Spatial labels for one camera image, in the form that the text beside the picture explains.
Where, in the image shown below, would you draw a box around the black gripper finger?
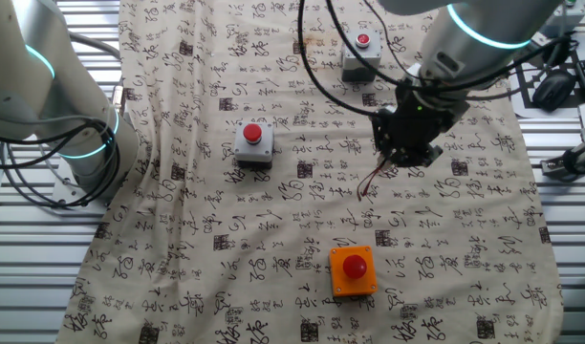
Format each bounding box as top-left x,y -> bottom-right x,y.
397,141 -> 444,168
376,146 -> 399,168

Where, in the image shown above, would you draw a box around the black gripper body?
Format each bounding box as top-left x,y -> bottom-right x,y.
371,78 -> 470,161

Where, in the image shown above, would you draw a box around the dark red framed glasses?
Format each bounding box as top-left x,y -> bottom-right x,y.
356,150 -> 399,202

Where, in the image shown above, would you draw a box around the grey box flat red button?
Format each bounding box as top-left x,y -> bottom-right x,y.
340,29 -> 383,83

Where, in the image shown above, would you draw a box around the orange box red button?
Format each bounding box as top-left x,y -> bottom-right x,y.
328,245 -> 379,298

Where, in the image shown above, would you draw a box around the grey box mushroom red button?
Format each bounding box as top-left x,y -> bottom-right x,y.
233,120 -> 275,169

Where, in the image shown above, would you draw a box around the beige calligraphy print cloth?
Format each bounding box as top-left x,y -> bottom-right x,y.
55,0 -> 565,344

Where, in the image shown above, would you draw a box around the black computer mouse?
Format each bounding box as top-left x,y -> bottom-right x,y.
531,69 -> 577,113

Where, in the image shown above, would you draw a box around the grey box green button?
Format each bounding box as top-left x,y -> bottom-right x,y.
540,0 -> 585,39

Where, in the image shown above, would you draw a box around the metal base connector plug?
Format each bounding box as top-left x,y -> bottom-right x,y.
111,84 -> 127,118

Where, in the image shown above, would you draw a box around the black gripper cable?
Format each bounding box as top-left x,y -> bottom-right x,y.
324,0 -> 571,93
296,0 -> 382,118

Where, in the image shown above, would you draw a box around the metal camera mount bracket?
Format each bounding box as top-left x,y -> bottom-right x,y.
540,141 -> 585,182

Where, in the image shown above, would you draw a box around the black base cable bundle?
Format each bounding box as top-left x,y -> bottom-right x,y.
0,113 -> 122,207

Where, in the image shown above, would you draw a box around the grey base cable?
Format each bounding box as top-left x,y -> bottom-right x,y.
65,31 -> 122,61

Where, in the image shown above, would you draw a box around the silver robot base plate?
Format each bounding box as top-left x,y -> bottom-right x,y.
51,167 -> 115,216

